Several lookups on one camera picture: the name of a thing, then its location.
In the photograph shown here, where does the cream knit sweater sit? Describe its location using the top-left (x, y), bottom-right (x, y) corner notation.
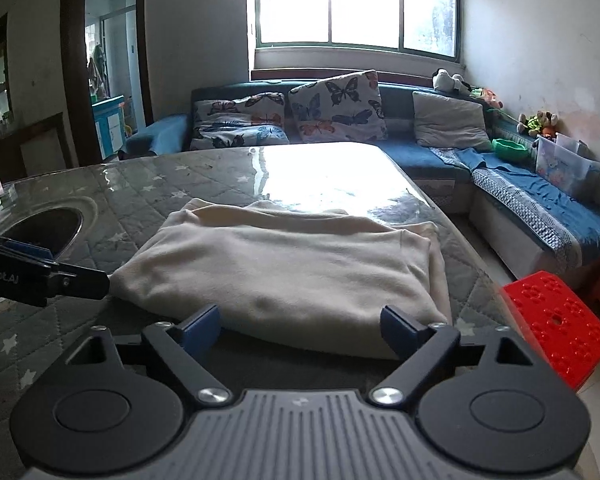
top-left (110, 198), bottom-right (452, 359)

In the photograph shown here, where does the round black induction cooker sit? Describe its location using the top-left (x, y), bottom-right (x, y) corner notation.
top-left (2, 207), bottom-right (84, 257)

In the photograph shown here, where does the dark wooden side table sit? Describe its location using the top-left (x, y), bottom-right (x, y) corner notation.
top-left (0, 113), bottom-right (73, 182)

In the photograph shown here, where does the blue white cabinet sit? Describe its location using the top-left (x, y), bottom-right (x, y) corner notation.
top-left (92, 94), bottom-right (125, 159)

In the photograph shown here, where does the blue corner sofa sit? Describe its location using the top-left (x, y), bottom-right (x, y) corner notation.
top-left (119, 80), bottom-right (600, 283)

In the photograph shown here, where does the green plastic basin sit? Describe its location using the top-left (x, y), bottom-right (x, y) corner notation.
top-left (492, 138), bottom-right (528, 162)

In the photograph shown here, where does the white grey cushion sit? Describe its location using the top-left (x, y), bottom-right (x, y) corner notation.
top-left (412, 91), bottom-right (492, 152)

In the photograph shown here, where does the small butterfly cushion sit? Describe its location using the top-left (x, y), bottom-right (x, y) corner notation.
top-left (189, 92), bottom-right (289, 151)

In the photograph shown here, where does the large butterfly cushion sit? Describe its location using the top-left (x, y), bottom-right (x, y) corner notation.
top-left (288, 70), bottom-right (388, 143)

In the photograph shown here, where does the clear plastic storage box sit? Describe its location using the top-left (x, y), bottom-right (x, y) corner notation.
top-left (535, 138), bottom-right (600, 202)

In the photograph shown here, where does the orange green plush toy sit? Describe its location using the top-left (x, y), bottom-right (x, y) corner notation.
top-left (471, 87), bottom-right (503, 110)

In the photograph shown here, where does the colourful plush toys pile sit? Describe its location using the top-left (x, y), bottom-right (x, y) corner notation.
top-left (517, 110), bottom-right (559, 140)

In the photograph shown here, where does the panda plush toy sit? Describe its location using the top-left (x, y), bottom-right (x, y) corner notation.
top-left (431, 68), bottom-right (472, 96)

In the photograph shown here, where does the green framed window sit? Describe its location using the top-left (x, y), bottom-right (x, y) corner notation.
top-left (254, 0), bottom-right (460, 60)

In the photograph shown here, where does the dark wooden door frame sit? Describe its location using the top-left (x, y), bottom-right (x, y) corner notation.
top-left (60, 0), bottom-right (154, 166)

